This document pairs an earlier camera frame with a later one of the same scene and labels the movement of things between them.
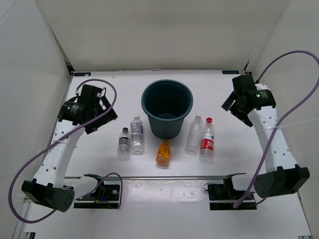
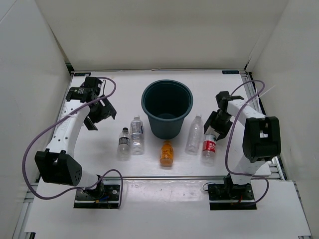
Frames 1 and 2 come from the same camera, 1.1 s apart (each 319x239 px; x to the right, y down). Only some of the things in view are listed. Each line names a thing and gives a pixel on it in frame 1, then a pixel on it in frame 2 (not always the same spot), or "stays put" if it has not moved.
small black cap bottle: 124,148 stays put
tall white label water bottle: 137,134 stays put
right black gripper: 228,104 -> 223,131
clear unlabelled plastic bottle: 194,139 stays put
